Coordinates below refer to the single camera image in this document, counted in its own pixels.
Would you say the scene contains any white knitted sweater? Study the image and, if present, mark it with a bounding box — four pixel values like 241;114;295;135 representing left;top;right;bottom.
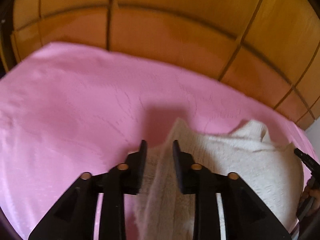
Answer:
134;119;304;239

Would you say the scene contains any person's right hand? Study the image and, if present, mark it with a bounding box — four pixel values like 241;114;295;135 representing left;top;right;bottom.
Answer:
296;177;319;220

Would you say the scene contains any pink bed cover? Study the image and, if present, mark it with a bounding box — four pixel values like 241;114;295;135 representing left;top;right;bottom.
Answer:
1;43;314;239

